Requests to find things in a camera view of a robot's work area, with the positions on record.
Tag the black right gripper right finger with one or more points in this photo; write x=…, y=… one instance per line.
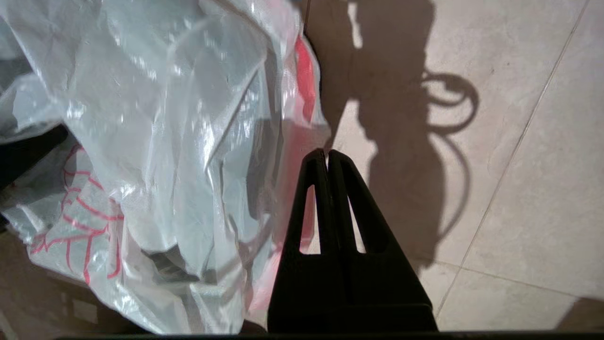
x=382, y=293

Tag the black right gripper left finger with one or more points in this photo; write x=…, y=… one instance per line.
x=302, y=293

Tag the white bin liner bag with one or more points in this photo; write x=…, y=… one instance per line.
x=165, y=118

